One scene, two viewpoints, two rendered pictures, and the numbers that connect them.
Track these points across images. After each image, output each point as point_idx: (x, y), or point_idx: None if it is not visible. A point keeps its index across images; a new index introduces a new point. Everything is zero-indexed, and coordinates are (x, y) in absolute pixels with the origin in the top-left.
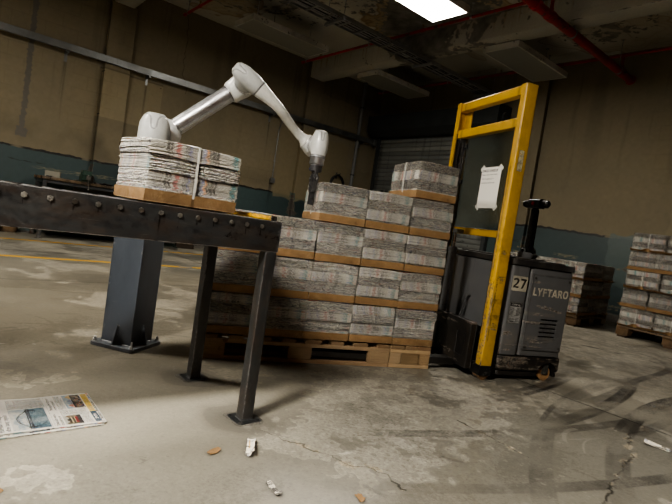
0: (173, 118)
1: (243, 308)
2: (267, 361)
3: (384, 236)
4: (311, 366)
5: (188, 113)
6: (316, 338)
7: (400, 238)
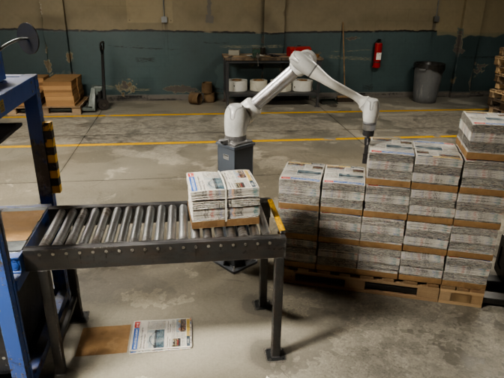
0: (253, 97)
1: (307, 250)
2: (328, 288)
3: (431, 196)
4: (362, 296)
5: (262, 93)
6: (368, 274)
7: (449, 196)
